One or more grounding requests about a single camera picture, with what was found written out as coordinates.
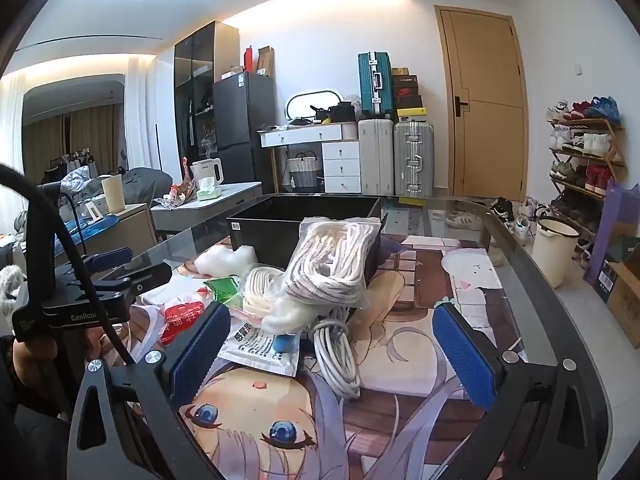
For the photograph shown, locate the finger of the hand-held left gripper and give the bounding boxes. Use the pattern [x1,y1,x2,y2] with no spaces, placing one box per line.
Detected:
[95,262,174,307]
[55,251,134,286]

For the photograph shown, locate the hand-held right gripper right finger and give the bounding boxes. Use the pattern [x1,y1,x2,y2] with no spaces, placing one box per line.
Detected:
[431,302,616,480]

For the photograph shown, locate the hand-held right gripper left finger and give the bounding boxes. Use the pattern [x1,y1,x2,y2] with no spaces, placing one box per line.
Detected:
[67,301,232,480]

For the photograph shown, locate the red snack packet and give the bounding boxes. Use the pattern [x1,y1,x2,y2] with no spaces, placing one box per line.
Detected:
[161,294,211,346]

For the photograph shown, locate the green packet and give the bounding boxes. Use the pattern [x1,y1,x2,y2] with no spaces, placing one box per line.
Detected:
[204,276,243,308]

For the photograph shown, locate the bag of white cord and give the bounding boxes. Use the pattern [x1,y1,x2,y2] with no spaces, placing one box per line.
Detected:
[239,264,296,322]

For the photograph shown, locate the black cardboard box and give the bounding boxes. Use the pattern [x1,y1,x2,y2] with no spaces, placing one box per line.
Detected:
[226,195,390,311]

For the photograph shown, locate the white cable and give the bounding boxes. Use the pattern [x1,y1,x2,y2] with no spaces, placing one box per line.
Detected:
[311,317,363,401]

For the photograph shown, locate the bag of striped white rope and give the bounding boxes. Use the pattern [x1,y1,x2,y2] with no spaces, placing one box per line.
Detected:
[272,215,385,311]

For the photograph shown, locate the person's left forearm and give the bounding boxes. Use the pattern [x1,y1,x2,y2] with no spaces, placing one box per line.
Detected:
[0,335,81,480]

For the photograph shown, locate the person's left hand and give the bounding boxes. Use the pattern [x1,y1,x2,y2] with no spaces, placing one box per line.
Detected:
[11,339,56,378]

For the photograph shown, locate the blue patterned tray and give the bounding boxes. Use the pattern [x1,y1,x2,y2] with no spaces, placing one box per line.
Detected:
[60,215,121,237]

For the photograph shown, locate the wooden low cabinet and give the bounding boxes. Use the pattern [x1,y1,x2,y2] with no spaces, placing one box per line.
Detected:
[52,203,158,261]

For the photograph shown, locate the white printed medicine packet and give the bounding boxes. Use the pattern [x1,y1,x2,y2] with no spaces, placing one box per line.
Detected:
[216,317,303,378]

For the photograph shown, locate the cream cylinder container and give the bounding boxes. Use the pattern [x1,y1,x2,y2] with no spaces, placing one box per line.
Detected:
[101,175,126,214]

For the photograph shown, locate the printed cartoon desk mat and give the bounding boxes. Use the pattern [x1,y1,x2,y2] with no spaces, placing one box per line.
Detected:
[100,232,531,480]

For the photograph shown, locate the white foam wrap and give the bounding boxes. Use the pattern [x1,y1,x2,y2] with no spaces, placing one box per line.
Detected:
[192,244,261,278]

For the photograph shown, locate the dark clothes pile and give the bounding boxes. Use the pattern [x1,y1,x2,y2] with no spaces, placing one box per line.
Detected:
[120,167,174,204]

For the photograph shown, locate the crumpled snack wrappers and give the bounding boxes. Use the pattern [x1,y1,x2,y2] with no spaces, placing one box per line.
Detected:
[152,157,198,209]

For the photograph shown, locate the grey side table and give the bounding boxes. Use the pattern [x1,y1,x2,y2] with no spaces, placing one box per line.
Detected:
[150,181,263,243]

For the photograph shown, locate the white electric kettle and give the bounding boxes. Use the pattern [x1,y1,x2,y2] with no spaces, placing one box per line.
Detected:
[190,157,225,188]

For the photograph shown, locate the brown curtains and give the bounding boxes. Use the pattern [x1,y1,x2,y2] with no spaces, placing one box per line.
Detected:
[22,105,124,176]

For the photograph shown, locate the white bucket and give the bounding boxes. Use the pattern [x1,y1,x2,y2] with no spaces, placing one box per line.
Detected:
[531,217,581,288]

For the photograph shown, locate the white sneakers pair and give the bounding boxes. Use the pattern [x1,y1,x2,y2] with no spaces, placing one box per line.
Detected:
[444,211,484,231]

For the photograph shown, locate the heap of loose shoes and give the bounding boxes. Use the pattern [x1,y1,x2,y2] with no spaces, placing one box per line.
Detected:
[487,197,540,242]

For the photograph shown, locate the white curtain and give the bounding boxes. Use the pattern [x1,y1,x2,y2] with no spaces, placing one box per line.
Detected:
[122,55,171,171]

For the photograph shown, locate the dark printed carton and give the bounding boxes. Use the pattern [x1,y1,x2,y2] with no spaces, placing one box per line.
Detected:
[597,235,640,291]

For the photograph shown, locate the black refrigerator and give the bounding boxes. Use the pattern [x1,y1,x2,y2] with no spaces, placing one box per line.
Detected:
[212,72,277,193]

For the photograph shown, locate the woven basket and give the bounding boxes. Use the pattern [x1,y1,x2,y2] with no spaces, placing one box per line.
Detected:
[285,151,323,188]

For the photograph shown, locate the silver suitcase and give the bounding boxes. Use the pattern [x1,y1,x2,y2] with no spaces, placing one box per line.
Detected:
[393,121,435,198]

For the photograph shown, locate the purple board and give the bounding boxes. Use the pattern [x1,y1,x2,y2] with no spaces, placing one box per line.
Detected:
[585,180,640,286]

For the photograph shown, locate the tall dark glass cabinet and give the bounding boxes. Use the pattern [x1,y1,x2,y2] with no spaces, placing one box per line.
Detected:
[173,21,241,186]

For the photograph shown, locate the white suitcase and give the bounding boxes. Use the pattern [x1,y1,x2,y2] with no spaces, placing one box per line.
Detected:
[357,119,396,196]

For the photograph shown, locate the wooden door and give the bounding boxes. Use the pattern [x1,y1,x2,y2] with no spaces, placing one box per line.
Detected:
[434,5,528,201]

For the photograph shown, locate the white dressing table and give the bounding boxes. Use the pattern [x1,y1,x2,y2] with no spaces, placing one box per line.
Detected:
[256,122,362,194]

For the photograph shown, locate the oval white mirror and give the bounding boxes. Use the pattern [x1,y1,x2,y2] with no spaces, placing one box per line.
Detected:
[285,89,345,122]

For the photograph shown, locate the collection of racked shoes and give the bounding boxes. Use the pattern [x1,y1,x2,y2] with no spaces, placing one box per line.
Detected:
[546,95,623,241]

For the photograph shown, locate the black red shoebox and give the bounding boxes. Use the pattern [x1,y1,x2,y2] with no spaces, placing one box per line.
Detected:
[392,75,419,99]

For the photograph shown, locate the teal suitcase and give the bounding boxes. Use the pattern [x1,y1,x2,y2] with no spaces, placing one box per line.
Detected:
[357,51,394,117]

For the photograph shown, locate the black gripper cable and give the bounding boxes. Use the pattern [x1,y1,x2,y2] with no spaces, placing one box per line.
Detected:
[0,162,137,366]

